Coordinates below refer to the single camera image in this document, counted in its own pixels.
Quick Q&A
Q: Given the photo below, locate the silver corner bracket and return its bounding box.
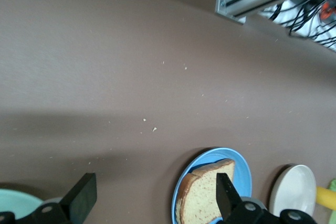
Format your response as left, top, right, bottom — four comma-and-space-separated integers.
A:
215, 0, 247, 25

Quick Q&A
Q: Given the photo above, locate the brown bread slice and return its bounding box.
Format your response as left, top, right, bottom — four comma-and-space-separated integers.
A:
175, 158, 236, 224

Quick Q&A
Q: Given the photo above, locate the yellow mustard squeeze bottle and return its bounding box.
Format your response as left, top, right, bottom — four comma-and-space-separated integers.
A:
316, 186, 336, 209

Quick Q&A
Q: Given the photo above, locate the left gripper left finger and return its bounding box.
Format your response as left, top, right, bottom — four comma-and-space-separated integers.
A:
0, 173, 98, 224

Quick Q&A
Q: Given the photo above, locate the beige round plate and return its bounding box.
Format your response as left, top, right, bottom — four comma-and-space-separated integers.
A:
269, 164, 318, 218

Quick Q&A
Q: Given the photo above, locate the blue round plate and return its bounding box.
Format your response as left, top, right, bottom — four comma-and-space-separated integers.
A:
171, 147, 253, 224

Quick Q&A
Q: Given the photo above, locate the pale green round plate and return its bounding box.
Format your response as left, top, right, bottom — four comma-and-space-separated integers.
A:
0, 188, 44, 224

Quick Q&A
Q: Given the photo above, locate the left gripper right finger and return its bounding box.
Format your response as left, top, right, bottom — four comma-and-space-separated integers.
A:
216, 173, 316, 224

